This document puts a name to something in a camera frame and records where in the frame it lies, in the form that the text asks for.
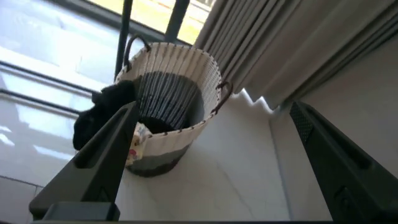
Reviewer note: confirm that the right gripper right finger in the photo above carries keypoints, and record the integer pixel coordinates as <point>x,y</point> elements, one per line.
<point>329,174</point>

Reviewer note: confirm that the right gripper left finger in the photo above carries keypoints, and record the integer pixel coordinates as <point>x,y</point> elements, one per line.
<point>93,183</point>

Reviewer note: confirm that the cream printed shorts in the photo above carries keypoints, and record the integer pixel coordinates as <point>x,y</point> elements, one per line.
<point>138,140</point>

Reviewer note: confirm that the white laundry basket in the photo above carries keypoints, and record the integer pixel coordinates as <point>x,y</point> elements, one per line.
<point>174,146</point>

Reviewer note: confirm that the black garment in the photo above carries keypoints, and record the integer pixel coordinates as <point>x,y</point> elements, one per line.
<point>102,105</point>

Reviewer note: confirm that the grey curtain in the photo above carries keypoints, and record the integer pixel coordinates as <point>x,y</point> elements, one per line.
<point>280,40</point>

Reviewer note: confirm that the window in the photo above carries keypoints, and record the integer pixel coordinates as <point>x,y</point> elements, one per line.
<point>149,12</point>

